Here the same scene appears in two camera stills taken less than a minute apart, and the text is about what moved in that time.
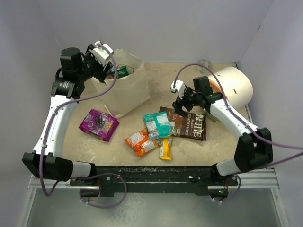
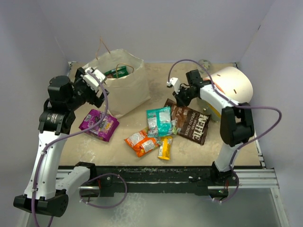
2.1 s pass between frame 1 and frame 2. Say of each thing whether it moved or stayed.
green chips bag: stayed
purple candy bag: stayed
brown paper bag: stayed
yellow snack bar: stayed
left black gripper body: moved
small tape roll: stayed
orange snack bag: stayed
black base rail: stayed
